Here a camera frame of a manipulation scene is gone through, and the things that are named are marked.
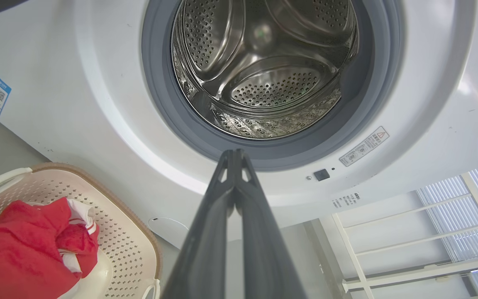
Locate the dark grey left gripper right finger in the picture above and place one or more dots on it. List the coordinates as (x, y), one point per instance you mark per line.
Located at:
(268, 265)

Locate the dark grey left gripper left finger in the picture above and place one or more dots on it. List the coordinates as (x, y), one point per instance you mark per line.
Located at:
(201, 257)

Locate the red basketball jersey white trim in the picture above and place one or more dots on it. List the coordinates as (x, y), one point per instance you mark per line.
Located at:
(77, 243)

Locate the plain red garment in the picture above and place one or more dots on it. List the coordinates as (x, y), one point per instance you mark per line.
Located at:
(15, 249)

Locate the cream perforated laundry basket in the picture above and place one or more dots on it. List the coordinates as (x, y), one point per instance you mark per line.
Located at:
(127, 232)

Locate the stainless steel washing machine drum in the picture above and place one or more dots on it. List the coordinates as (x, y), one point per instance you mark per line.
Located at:
(264, 83)

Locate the small printed text label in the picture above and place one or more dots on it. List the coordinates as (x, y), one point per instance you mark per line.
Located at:
(346, 199)

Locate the black door latch socket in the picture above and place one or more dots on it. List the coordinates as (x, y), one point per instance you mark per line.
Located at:
(322, 175)

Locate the grey warning sticker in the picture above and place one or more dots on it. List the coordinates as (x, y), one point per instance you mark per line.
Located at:
(363, 146)

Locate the grey rubber door gasket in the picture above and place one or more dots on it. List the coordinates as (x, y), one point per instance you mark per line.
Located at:
(160, 95)

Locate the white front-load washing machine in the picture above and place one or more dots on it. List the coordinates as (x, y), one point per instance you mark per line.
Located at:
(98, 104)

